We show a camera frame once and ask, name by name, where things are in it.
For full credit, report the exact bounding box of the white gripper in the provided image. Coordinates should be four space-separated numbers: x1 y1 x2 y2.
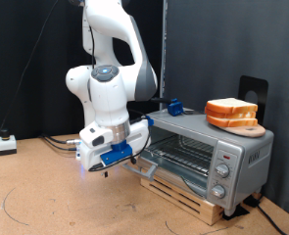
79 117 151 179

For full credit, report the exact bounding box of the metal oven rack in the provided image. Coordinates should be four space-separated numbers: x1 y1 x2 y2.
147 135 216 177

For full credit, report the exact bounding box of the silver oven temperature knob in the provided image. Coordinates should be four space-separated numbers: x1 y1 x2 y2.
215 164 230 179

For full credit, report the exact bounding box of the silver toaster oven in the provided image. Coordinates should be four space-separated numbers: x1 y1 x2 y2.
132 108 275 217

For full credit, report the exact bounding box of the wooden slatted crate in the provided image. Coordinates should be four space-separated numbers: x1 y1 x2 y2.
139 172 225 227

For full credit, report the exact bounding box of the emergency stop button box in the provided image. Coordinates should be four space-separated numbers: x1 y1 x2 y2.
0 128 18 157

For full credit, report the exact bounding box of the vertical metal pole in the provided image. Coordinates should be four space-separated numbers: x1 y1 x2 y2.
159 0 169 111

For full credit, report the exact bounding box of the round wooden cutting board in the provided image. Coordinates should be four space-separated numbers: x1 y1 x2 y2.
216 123 266 138

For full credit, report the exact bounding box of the black metal bookend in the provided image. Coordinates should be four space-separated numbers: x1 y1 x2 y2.
237 74 269 126

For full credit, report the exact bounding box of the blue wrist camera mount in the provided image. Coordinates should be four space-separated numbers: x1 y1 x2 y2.
88 140 134 172

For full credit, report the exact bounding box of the black cable with silver connector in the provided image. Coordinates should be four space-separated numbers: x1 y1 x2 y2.
40 133 83 147

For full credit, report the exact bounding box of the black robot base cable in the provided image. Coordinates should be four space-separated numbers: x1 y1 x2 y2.
42 136 79 152

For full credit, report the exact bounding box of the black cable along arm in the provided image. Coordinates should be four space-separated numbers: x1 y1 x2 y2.
87 23 152 172

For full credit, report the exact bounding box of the black hanging cable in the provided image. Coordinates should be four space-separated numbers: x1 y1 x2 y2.
0 0 59 154

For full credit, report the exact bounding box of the black oven power cable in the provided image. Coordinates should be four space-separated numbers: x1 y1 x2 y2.
243 195 289 235

